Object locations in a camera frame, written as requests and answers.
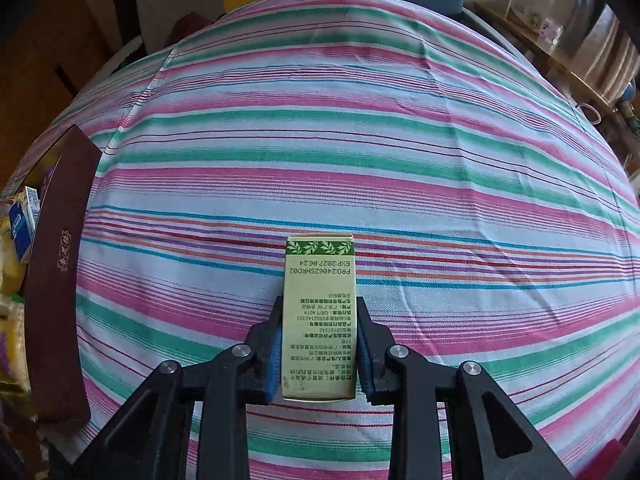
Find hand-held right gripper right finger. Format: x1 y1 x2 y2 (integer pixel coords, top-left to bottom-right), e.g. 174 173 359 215
354 296 576 480

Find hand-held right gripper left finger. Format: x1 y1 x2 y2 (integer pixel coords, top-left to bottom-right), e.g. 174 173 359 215
75 296 286 480

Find cream box with green leaves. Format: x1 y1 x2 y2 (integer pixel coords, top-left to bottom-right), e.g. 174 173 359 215
281 234 358 402

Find maroon box with gold inside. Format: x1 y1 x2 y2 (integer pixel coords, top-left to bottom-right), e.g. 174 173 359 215
0 124 103 426

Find clear yellow green snack packet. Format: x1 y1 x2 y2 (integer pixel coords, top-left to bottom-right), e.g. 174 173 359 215
0 302 31 393

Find blue tissue pack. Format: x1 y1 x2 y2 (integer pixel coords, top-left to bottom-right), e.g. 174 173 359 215
9 186 42 263

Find pink green striped tablecloth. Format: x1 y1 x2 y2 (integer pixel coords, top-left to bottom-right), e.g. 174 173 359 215
0 0 640 471

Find white plastic rack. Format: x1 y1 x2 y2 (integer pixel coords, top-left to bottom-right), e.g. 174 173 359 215
75 35 148 101

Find dark red cloth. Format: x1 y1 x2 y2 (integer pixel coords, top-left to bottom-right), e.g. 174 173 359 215
170 12 216 46

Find wooden desk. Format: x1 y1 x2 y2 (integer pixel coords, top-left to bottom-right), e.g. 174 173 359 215
472 2 640 126

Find wooden wardrobe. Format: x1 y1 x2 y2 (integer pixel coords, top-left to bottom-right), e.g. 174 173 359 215
0 0 146 186

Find brown striped curtain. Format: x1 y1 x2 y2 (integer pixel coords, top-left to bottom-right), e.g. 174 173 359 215
575 2 640 103

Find white cardboard box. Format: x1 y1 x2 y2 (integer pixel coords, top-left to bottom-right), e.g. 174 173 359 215
505 0 558 31

